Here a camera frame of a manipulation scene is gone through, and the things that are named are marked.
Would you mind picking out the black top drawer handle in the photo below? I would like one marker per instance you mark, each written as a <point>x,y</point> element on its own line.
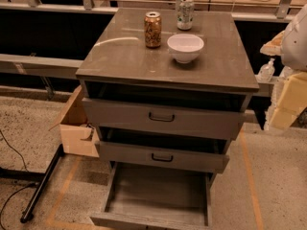
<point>161,118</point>

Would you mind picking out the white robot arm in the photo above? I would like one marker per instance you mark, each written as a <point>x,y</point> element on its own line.
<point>298,25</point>

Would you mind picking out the open cardboard box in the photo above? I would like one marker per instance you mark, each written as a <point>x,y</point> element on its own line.
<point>77,135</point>

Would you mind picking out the brown patterned soda can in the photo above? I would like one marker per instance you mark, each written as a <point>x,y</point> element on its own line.
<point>152,29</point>

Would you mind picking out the clear sanitizer pump bottle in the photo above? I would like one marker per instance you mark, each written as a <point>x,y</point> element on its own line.
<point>266,71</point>

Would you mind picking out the grey top drawer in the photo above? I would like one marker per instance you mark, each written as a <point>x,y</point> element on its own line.
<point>188,121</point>

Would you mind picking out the green white 7up can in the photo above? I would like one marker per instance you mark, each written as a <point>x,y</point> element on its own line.
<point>185,12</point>

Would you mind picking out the white ceramic bowl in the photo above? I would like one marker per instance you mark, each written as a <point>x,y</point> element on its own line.
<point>184,48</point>

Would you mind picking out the black drawer handle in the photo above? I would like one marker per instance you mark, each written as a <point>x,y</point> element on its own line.
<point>161,118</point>
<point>166,159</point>

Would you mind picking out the black middle drawer handle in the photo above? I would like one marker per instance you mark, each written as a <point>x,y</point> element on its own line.
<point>166,159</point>

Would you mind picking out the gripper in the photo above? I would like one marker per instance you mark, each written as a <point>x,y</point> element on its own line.
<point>295,45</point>

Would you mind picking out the grey open bottom drawer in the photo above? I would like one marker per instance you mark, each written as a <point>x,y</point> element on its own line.
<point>152,198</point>

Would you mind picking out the grey drawer cabinet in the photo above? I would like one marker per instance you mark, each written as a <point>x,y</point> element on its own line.
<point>120,67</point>

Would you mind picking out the black metal floor bar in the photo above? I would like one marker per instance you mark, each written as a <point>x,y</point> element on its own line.
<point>27,215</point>

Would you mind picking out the grey middle drawer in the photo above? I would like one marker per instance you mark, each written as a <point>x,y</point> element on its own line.
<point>183,159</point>

